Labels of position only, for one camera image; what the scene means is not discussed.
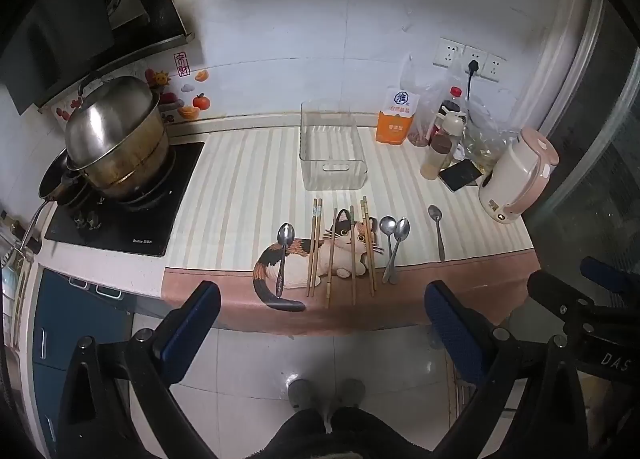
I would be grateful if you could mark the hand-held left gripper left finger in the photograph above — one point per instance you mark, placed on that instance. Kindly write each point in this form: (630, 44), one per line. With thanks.
(192, 334)

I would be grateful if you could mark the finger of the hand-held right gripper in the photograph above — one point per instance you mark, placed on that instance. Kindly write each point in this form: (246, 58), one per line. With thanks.
(607, 271)
(552, 291)

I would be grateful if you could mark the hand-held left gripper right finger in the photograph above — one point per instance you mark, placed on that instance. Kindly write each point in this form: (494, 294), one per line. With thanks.
(452, 334)

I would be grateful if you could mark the row of wooden chopsticks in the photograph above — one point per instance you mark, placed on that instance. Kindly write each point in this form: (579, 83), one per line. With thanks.
(315, 239)

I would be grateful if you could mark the clear plastic storage bin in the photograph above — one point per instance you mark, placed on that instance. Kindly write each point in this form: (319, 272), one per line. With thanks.
(310, 174)

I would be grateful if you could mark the glass sliding door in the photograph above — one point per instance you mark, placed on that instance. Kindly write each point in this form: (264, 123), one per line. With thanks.
(600, 189)

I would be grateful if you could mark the person's right grey slipper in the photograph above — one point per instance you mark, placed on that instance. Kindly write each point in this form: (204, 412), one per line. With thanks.
(350, 391)

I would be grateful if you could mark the person's grey slipper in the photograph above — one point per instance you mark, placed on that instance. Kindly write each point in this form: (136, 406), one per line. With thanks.
(350, 391)
(301, 391)

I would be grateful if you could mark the person's left grey slipper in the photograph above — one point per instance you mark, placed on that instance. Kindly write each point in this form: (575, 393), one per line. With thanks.
(301, 391)

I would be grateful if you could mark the pink and cream kettle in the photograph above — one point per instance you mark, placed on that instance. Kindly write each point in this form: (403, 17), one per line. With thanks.
(515, 174)

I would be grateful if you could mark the black glass cooktop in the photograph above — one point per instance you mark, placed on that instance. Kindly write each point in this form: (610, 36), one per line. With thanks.
(140, 219)

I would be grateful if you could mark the blue kitchen cabinet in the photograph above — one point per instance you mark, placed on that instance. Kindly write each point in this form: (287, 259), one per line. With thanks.
(65, 319)

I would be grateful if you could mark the black smartphone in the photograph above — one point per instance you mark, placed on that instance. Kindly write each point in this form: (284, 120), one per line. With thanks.
(460, 175)

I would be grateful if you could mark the cat printed striped mat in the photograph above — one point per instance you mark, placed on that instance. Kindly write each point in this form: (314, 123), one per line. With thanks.
(240, 179)

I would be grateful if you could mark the person's dark fleece trousers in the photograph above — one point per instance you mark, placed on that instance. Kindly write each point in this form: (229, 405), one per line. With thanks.
(325, 436)

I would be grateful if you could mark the clear plastic bag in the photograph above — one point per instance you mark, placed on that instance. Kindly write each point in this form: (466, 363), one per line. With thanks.
(487, 131)

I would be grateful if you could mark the brown seasoning bottle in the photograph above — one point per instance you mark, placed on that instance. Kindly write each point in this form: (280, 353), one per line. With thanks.
(435, 159)

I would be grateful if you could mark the steel stockpot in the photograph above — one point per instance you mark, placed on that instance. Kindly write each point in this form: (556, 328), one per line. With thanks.
(130, 169)

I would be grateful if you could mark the black frying pan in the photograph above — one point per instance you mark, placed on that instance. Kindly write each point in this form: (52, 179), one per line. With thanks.
(55, 181)

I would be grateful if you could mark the orange and white box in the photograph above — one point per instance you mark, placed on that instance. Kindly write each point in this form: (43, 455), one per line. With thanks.
(395, 126)

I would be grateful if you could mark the red cap dark bottle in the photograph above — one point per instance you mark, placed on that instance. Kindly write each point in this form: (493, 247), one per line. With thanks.
(454, 100)

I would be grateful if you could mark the steel pot lid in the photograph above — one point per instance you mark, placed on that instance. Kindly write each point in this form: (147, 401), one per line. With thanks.
(112, 114)

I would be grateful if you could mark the white plastic bag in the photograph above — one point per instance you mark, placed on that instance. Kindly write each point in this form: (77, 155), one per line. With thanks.
(415, 79)

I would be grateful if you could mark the black range hood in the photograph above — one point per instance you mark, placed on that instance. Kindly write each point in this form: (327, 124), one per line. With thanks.
(75, 14)

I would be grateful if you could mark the white wall socket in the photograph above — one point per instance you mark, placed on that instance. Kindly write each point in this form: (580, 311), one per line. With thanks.
(476, 55)
(496, 69)
(446, 53)

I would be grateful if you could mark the fruit wall stickers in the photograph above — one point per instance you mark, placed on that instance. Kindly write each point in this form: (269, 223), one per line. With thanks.
(200, 101)

